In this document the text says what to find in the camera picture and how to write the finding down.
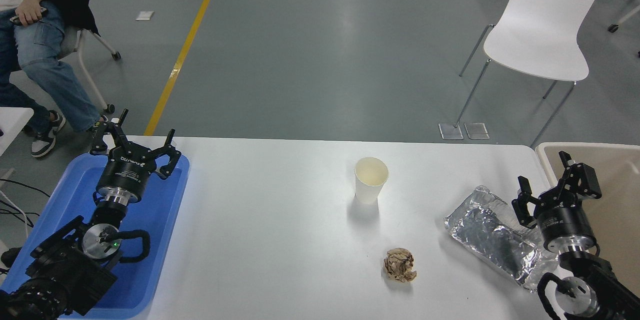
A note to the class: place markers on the blue plastic tray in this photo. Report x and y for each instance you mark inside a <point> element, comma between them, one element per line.
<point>160,220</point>

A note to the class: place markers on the black phone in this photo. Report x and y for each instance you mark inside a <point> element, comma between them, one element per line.
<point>13,20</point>

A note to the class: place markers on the white chair with metal legs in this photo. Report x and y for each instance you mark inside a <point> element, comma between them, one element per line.
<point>540,35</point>

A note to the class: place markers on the seated person's hand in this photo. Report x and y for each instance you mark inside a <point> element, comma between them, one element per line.
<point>29,14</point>

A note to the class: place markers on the clear square floor plate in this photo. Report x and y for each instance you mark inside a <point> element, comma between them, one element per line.
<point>476,130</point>
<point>451,131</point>

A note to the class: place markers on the grey rolling chair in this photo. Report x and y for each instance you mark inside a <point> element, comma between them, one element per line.
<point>95,55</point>

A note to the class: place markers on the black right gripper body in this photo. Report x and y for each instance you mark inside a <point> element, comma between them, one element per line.
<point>567,227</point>

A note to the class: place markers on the black rounded foot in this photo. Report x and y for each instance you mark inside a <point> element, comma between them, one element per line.
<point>11,257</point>

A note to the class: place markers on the crumpled tan paper ball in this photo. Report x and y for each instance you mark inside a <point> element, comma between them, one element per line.
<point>400,265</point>

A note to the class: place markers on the white paper cup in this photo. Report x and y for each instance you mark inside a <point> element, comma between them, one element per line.
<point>367,190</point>

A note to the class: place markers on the silver foil tray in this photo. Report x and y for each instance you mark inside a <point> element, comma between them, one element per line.
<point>485,230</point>

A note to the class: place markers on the large pale bin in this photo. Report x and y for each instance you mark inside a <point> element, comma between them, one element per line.
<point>620,170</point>

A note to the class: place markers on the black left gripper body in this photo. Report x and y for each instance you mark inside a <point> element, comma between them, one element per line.
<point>125,175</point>

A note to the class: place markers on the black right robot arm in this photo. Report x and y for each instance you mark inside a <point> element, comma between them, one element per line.
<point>600,275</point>

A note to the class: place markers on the small white table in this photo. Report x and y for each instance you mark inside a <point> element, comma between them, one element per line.
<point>12,123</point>

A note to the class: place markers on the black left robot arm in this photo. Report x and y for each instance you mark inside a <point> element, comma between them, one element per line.
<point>65,270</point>

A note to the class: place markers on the seated person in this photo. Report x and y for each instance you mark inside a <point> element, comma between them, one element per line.
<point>40,55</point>

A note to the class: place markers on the white paper scrap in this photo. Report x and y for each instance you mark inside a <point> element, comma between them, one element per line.
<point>144,15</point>

